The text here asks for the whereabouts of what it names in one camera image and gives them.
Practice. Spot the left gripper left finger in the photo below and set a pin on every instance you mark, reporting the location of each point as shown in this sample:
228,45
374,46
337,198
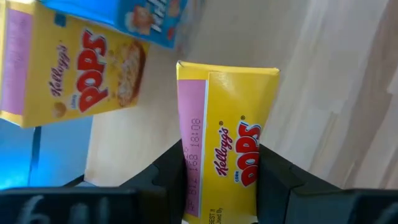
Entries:
164,186

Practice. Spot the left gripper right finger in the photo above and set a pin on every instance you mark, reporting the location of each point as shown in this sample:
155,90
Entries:
273,186

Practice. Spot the blue Rice Krispies cereal box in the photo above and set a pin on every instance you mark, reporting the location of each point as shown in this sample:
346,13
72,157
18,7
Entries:
109,9

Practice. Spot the yellow Corn Pops cereal box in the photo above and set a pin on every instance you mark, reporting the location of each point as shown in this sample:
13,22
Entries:
62,77
230,109

